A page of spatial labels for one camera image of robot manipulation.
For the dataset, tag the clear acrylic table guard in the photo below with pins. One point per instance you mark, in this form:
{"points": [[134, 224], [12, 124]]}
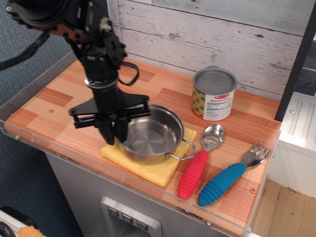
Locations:
{"points": [[38, 116]]}

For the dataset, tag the white cabinet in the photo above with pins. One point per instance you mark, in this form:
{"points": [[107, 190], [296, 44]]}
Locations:
{"points": [[294, 162]]}

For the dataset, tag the toy food can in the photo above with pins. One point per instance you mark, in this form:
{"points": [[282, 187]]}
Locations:
{"points": [[213, 93]]}

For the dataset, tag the black right frame post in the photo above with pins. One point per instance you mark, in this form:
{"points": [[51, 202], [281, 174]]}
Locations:
{"points": [[297, 66]]}

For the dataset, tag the grey ice dispenser panel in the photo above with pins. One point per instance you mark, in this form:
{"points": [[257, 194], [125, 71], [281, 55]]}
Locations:
{"points": [[124, 221]]}

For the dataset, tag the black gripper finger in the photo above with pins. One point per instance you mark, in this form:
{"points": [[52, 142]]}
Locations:
{"points": [[121, 129], [106, 130]]}

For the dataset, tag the orange object bottom corner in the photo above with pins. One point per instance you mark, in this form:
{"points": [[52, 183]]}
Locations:
{"points": [[29, 231]]}

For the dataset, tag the yellow folded rag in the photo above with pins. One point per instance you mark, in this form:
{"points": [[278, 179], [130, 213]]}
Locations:
{"points": [[158, 174]]}

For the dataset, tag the red handled metal spoon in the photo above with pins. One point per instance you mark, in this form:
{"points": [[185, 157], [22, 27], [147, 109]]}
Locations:
{"points": [[212, 138]]}

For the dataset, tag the silver steel pot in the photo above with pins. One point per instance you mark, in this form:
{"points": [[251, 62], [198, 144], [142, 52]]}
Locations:
{"points": [[154, 139]]}

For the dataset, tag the blue handled metal fork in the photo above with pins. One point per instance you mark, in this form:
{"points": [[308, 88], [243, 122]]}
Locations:
{"points": [[220, 183]]}

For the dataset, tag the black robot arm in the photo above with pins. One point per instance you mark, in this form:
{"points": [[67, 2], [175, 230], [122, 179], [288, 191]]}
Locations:
{"points": [[86, 26]]}

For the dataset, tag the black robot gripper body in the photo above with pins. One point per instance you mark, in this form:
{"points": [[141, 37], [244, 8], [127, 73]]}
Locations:
{"points": [[109, 105]]}

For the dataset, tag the silver toy fridge cabinet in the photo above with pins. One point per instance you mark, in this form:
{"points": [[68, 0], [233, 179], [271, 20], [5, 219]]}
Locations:
{"points": [[84, 182]]}

